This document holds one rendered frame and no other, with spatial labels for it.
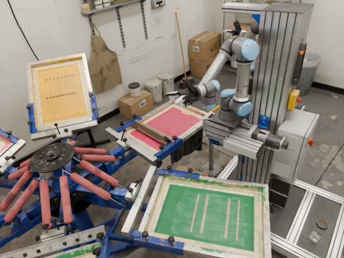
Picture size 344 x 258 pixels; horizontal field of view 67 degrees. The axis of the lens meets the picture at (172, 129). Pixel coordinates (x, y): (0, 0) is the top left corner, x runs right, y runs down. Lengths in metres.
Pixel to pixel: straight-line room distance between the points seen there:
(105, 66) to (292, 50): 3.04
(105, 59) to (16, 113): 1.46
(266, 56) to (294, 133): 0.59
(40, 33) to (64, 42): 0.33
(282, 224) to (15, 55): 3.52
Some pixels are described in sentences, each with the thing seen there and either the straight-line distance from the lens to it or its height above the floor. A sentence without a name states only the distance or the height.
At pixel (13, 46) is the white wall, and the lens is 3.77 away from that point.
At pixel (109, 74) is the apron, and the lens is 4.33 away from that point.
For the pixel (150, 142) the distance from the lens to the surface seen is 2.38.
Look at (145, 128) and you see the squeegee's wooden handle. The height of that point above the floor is 1.04.
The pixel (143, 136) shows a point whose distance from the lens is 2.46.
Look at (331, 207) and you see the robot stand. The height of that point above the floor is 0.21.
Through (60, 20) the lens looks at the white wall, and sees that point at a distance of 3.93.
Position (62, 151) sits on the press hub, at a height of 1.31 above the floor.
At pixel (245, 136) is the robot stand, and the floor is 1.18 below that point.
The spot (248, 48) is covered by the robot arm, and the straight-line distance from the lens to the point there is 1.68.
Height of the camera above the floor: 2.43
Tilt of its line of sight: 36 degrees down
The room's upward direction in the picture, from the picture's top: 6 degrees counter-clockwise
